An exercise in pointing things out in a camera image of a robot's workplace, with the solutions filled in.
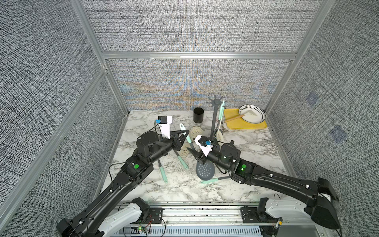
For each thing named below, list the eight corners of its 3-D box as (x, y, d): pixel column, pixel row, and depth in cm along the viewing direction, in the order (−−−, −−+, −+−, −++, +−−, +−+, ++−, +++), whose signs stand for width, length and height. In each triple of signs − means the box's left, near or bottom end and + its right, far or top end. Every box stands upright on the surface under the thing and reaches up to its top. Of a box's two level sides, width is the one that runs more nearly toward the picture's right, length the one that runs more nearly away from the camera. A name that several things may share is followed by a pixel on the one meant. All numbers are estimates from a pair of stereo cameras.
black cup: (193, 123, 112) (194, 116, 106) (193, 113, 118) (193, 107, 113) (203, 123, 112) (204, 116, 106) (203, 113, 118) (203, 107, 113)
